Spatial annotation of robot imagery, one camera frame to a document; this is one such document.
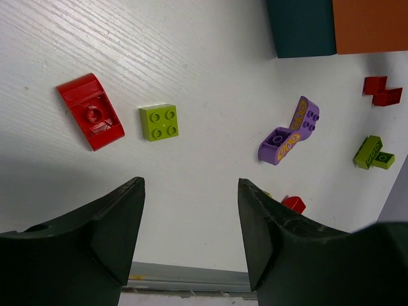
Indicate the small lime lego right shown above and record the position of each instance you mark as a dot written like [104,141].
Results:
[384,160]

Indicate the teal orange drawer cabinet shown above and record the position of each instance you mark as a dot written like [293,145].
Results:
[323,28]

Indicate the small red lego brick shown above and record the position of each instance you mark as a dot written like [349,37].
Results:
[374,85]

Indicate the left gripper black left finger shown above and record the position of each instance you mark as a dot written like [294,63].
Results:
[83,257]

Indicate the red long lego brick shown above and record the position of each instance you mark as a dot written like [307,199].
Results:
[388,97]

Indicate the lime 2x2 lego left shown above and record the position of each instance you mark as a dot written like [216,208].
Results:
[159,122]

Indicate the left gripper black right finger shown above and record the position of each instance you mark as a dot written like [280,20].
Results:
[293,260]

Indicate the red 2x3 lego brick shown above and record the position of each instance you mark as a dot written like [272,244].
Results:
[294,203]

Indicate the lime 2x3 lego right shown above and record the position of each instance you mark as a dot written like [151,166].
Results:
[368,151]

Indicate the red curved lego piece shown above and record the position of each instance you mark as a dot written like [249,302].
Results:
[89,104]

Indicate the purple curved patterned lego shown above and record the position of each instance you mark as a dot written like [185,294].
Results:
[283,139]

